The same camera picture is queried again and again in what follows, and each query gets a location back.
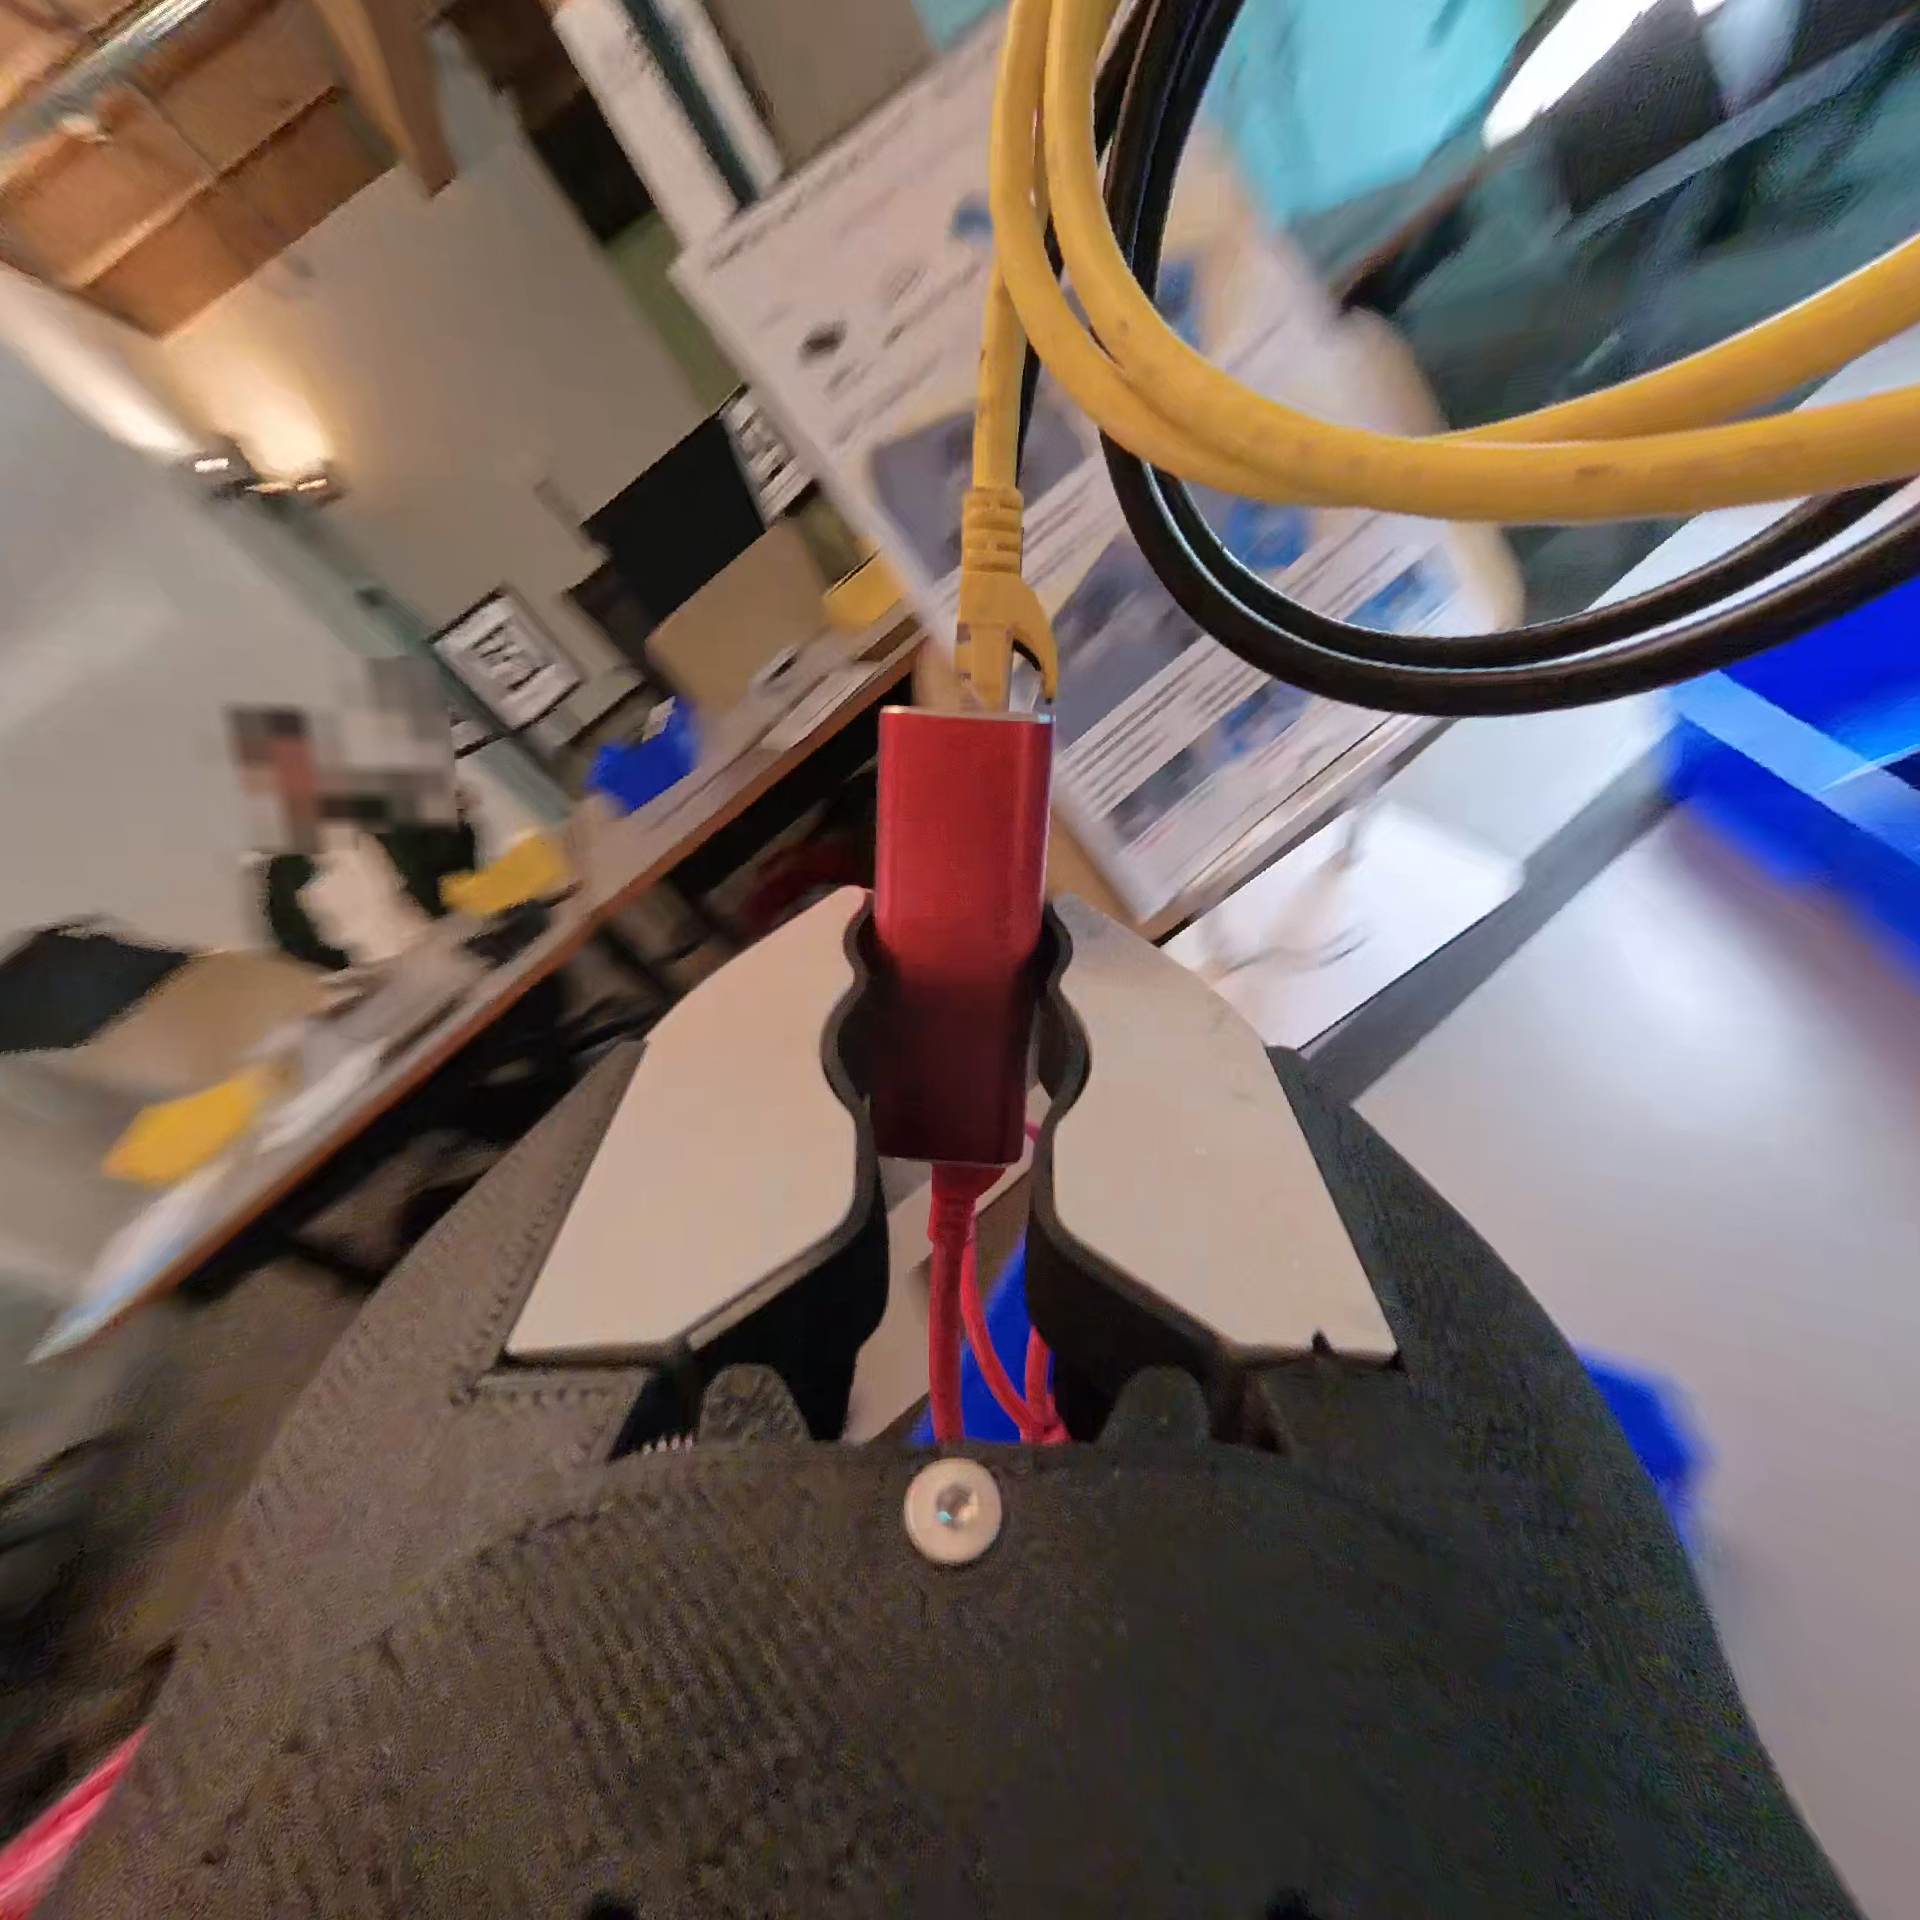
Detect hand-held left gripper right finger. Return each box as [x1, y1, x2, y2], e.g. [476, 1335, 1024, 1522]
[1024, 896, 1403, 1394]

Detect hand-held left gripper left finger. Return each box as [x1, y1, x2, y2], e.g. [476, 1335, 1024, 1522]
[503, 886, 892, 1398]

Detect red ethernet cable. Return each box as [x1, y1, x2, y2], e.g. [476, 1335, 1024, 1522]
[0, 1126, 1076, 1906]

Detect red metal ethernet adapter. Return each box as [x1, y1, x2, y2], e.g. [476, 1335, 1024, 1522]
[869, 706, 1054, 1169]

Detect black ethernet cable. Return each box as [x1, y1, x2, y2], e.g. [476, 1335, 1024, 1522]
[1096, 0, 1920, 719]

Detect yellow ethernet cable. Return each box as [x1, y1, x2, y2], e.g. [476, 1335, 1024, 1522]
[952, 0, 1920, 714]

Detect wooden office desk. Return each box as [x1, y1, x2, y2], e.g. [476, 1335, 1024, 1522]
[31, 621, 931, 1359]

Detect yellow plastic bin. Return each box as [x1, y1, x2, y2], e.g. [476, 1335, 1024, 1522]
[102, 1072, 281, 1188]
[442, 831, 575, 920]

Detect wooden instruction board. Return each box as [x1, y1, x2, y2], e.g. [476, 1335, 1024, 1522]
[668, 29, 1532, 931]

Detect dark wooden display board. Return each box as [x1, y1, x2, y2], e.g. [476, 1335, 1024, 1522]
[582, 419, 829, 710]

